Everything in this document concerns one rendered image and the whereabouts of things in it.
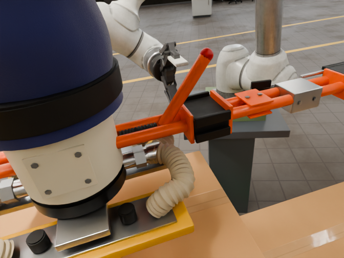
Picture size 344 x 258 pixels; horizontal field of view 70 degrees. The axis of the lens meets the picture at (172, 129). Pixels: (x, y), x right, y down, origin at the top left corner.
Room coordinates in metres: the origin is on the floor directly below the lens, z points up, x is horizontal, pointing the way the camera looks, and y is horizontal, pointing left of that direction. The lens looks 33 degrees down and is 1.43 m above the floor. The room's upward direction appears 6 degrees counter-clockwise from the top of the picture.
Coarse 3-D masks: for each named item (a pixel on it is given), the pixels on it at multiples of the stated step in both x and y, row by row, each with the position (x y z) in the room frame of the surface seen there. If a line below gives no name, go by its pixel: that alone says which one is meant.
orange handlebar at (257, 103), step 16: (320, 80) 0.49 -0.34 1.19; (240, 96) 0.45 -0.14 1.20; (256, 96) 0.44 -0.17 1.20; (272, 96) 0.46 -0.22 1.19; (288, 96) 0.43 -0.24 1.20; (240, 112) 0.40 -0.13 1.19; (256, 112) 0.41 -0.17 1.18; (160, 128) 0.37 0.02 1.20; (176, 128) 0.37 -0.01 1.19; (128, 144) 0.35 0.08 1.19; (0, 160) 0.33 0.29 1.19; (0, 176) 0.30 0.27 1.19
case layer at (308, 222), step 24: (312, 192) 0.73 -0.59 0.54; (336, 192) 0.72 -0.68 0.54; (240, 216) 0.65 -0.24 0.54; (264, 216) 0.64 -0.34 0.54; (288, 216) 0.63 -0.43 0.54; (312, 216) 0.62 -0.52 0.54; (336, 216) 0.60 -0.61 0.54; (264, 240) 0.54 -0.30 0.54; (288, 240) 0.53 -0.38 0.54; (312, 240) 0.52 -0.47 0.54; (336, 240) 0.51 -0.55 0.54
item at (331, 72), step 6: (336, 66) 0.52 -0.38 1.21; (342, 66) 0.52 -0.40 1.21; (324, 72) 0.51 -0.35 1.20; (330, 72) 0.50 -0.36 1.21; (336, 72) 0.49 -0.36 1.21; (342, 72) 0.48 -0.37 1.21; (330, 78) 0.50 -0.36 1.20; (336, 78) 0.48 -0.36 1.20; (342, 78) 0.47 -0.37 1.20; (336, 96) 0.47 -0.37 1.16; (342, 96) 0.46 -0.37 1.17
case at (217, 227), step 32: (192, 160) 0.56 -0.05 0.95; (128, 192) 0.46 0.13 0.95; (192, 192) 0.44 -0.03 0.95; (224, 192) 0.43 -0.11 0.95; (0, 224) 0.41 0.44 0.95; (32, 224) 0.40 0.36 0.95; (224, 224) 0.34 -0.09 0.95; (128, 256) 0.29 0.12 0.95; (160, 256) 0.28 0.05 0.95; (192, 256) 0.27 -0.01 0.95; (224, 256) 0.27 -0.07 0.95; (256, 256) 0.26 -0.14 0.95
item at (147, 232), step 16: (112, 208) 0.30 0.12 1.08; (128, 208) 0.28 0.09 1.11; (144, 208) 0.29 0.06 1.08; (176, 208) 0.29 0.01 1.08; (48, 224) 0.29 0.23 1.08; (112, 224) 0.27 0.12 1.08; (128, 224) 0.26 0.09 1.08; (144, 224) 0.26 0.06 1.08; (160, 224) 0.26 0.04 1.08; (176, 224) 0.26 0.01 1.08; (192, 224) 0.25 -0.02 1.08; (16, 240) 0.26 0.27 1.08; (32, 240) 0.24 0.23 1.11; (48, 240) 0.24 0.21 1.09; (96, 240) 0.24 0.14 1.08; (112, 240) 0.24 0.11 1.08; (128, 240) 0.24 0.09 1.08; (144, 240) 0.24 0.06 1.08; (160, 240) 0.24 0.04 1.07; (16, 256) 0.23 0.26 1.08; (32, 256) 0.23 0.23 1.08; (48, 256) 0.22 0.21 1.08; (64, 256) 0.22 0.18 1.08; (80, 256) 0.22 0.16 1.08; (96, 256) 0.22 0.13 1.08; (112, 256) 0.22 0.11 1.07
